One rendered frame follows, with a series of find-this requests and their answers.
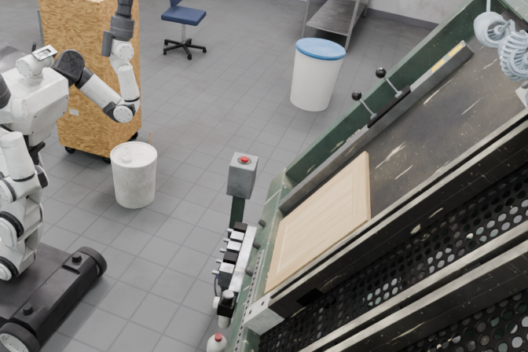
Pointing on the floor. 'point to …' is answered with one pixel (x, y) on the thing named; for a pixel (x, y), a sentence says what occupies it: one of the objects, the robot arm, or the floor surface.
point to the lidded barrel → (315, 72)
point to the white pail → (134, 173)
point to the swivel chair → (187, 16)
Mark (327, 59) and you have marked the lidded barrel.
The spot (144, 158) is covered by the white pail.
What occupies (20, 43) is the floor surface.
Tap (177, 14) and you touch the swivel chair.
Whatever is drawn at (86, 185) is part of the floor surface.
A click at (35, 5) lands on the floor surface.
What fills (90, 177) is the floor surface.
